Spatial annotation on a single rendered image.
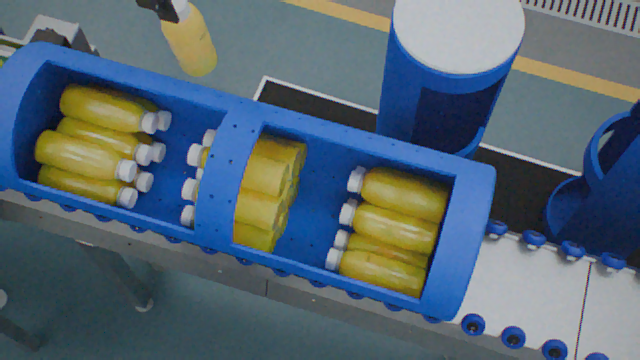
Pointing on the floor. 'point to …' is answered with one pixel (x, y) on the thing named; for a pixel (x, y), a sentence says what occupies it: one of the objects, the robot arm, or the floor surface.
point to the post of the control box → (18, 335)
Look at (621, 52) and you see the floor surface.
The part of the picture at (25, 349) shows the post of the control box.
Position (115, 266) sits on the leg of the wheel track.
